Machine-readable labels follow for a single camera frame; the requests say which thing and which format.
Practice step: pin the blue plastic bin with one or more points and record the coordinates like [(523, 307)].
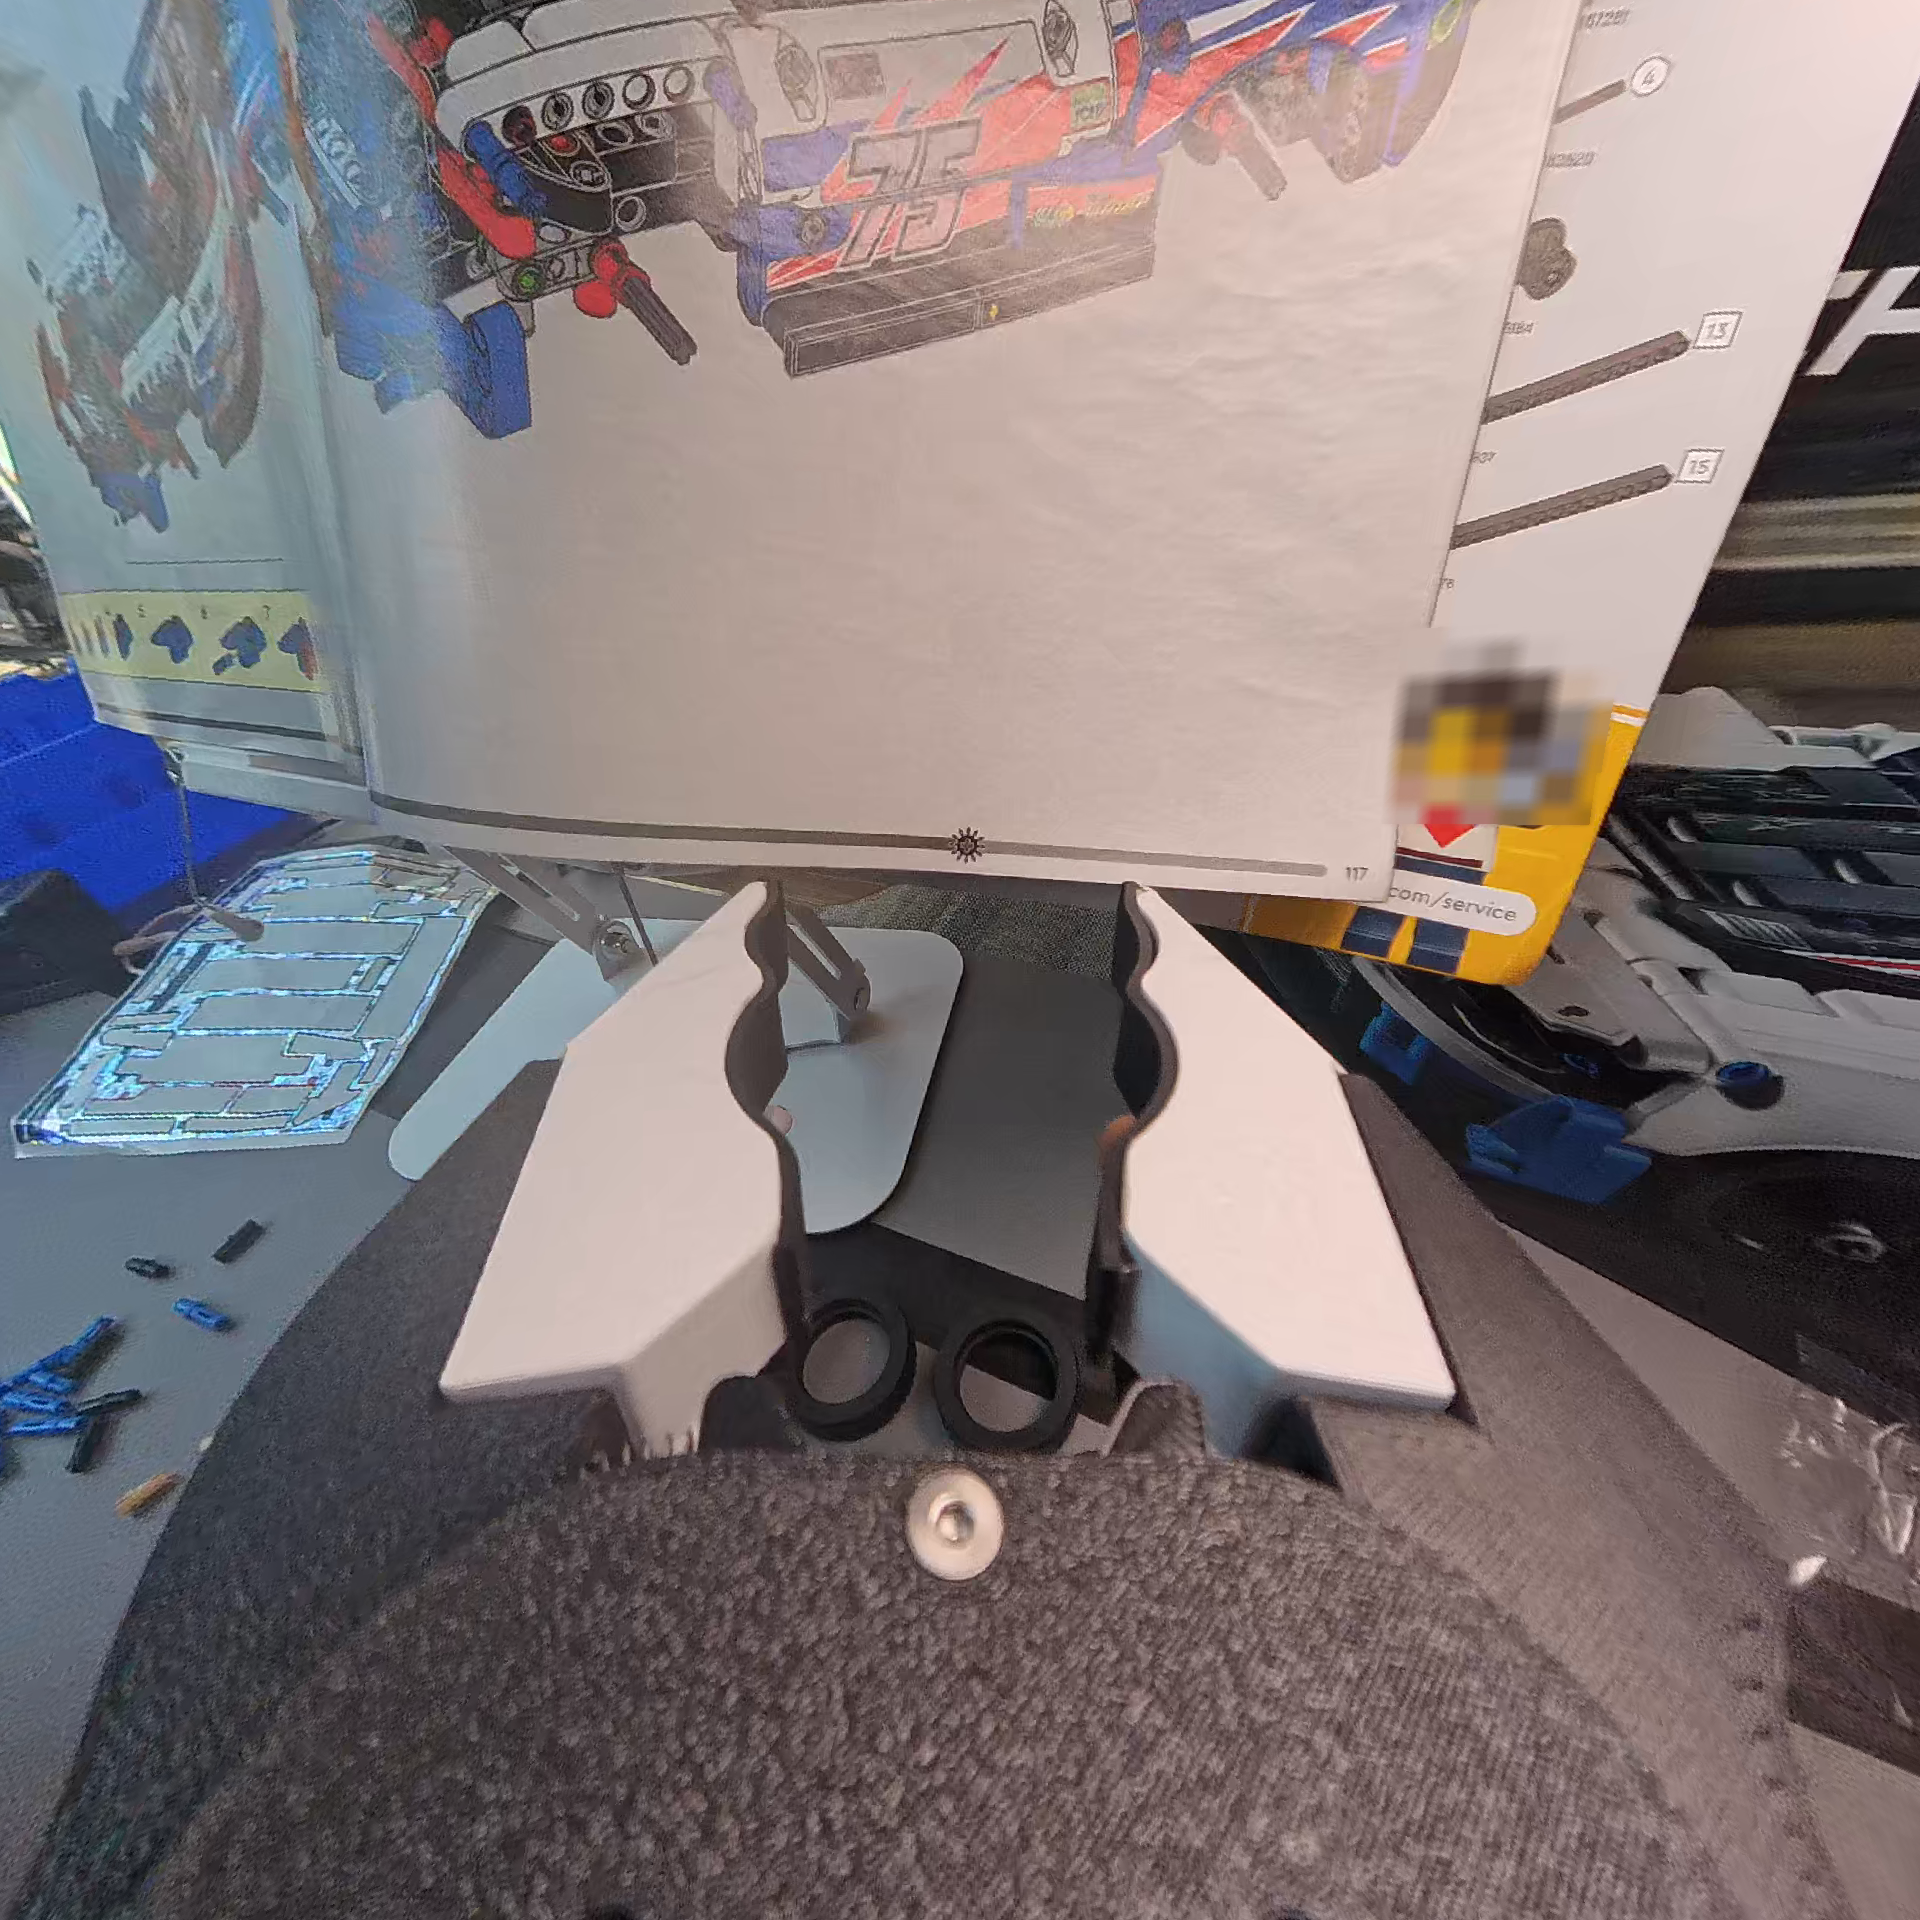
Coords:
[(77, 797)]

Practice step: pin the black toy set box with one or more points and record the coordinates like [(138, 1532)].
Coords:
[(1861, 421)]

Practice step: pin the toy building instruction booklet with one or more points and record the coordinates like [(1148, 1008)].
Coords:
[(901, 600)]

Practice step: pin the tan toy pin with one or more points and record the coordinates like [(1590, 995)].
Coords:
[(148, 1491)]

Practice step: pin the shiny silver sticker sheet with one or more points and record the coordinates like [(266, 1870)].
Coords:
[(225, 1021)]

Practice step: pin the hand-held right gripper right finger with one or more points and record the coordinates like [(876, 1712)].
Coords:
[(1276, 1200)]

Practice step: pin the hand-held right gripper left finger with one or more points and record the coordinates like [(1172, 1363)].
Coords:
[(615, 1200)]

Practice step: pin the clear plastic bag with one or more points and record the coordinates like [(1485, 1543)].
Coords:
[(1852, 1463)]

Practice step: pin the grey metal booklet stand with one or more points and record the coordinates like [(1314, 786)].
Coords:
[(901, 998)]

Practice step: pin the scattered small toy pins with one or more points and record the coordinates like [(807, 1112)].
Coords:
[(53, 1389)]

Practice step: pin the white toy car model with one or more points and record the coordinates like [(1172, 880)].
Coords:
[(1771, 1080)]

